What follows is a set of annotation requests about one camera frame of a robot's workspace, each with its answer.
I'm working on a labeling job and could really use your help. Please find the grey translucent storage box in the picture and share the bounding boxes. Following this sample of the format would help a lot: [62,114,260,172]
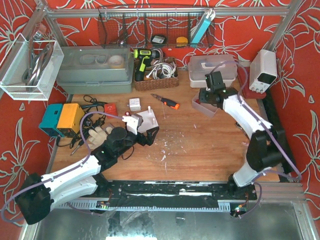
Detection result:
[56,46,134,95]

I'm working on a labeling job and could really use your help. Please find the beige work glove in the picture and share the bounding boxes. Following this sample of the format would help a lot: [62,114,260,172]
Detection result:
[87,126,114,150]

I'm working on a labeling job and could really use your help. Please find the white coiled cable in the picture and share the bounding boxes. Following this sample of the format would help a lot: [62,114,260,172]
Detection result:
[147,62,178,80]

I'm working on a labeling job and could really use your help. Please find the blue white power strip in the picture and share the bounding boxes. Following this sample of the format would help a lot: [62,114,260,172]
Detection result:
[190,17,211,48]

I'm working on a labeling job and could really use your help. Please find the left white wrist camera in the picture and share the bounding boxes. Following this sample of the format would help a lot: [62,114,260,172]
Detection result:
[122,114,144,135]

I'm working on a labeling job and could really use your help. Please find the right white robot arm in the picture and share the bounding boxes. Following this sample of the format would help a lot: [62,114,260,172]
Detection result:
[198,71,284,188]

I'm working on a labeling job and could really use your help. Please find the white power supply unit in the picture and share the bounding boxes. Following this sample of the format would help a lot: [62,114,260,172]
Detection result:
[249,49,277,94]

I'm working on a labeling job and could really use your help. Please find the orange black handled pliers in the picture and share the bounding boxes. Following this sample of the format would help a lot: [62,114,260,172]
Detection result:
[150,93,180,110]

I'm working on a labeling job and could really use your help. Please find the yellow box device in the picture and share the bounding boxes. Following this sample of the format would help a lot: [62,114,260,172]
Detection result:
[57,103,85,138]

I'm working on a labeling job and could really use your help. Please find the white peg base plate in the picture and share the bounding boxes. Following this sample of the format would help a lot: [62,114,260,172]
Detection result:
[137,106,159,134]

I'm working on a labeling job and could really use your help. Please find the white power adapter cube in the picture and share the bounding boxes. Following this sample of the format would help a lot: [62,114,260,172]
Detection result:
[128,98,141,112]

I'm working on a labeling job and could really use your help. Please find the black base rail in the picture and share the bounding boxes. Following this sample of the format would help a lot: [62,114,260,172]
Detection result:
[82,180,258,212]

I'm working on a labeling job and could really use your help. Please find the red mat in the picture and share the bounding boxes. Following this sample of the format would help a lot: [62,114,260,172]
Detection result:
[237,67,267,100]

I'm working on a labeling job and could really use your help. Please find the black cable chain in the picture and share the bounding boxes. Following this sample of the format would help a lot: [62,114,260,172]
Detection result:
[264,88,297,173]

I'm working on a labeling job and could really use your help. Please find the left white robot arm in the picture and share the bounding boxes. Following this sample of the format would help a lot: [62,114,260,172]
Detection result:
[14,126,160,225]

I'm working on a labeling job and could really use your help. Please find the green black cordless drill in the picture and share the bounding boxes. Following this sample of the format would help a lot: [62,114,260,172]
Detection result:
[133,48,160,82]

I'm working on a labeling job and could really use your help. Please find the clear acrylic wall bin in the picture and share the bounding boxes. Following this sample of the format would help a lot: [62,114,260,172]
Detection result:
[0,34,64,101]

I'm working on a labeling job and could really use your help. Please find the clear tray of red springs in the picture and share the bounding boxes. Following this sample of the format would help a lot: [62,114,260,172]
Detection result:
[191,94,218,118]

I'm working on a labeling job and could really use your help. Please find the black wire hanging basket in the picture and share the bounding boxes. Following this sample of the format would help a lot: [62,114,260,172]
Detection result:
[97,4,216,50]

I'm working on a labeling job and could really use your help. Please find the white plastic case with handle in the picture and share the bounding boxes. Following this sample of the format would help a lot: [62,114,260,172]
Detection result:
[188,54,238,88]

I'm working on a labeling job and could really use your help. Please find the brown woven basket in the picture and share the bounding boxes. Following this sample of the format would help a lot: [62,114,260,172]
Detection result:
[133,57,179,91]

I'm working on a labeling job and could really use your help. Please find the small red cube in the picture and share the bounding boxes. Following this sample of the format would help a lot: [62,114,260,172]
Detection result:
[104,103,118,119]

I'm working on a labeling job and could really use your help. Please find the yellow tape measure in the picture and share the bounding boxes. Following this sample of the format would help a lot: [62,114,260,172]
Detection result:
[176,36,189,48]

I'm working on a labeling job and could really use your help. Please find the teal box device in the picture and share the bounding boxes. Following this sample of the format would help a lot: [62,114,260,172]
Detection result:
[38,103,64,137]

